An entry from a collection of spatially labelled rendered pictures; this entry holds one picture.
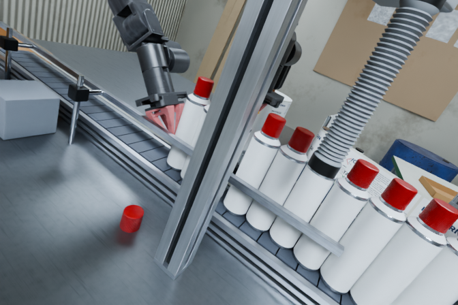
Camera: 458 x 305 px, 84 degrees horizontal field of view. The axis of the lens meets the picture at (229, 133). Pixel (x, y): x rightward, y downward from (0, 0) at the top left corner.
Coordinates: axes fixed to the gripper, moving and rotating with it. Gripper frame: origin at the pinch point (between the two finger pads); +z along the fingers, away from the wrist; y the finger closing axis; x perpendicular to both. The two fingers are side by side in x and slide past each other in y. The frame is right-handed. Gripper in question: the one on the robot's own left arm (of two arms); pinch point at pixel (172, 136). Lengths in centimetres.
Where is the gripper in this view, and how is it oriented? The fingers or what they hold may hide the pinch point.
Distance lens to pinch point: 57.4
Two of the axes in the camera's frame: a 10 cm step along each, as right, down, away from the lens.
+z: 2.3, 9.7, 1.0
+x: -8.6, 1.5, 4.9
